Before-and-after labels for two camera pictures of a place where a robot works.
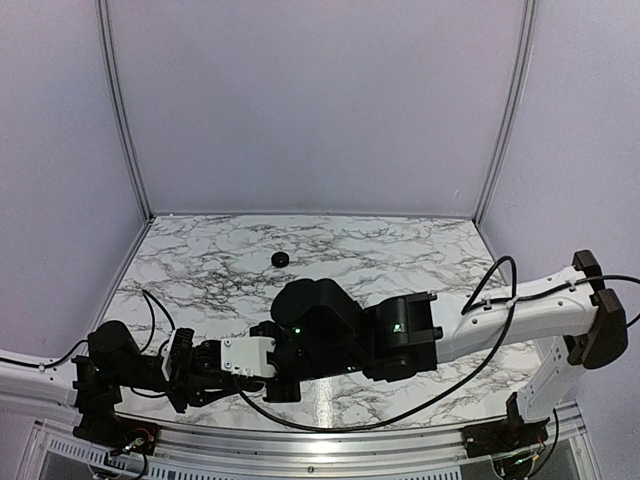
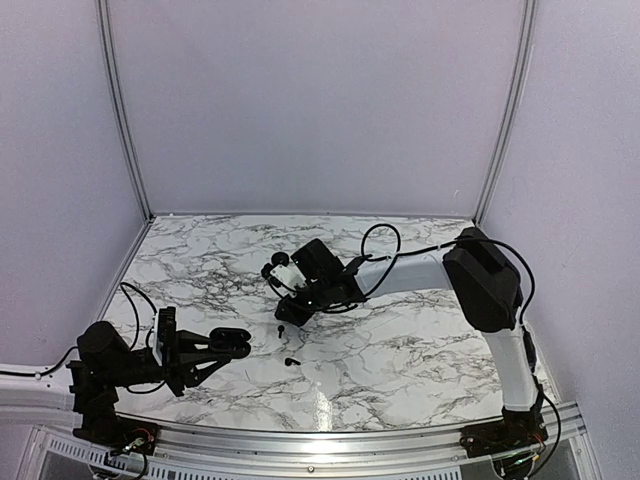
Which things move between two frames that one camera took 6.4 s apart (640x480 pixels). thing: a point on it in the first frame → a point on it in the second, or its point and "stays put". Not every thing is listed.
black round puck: x=280 y=259 stays put
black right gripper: x=292 y=396 → x=297 y=318
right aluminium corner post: x=513 y=106 stays put
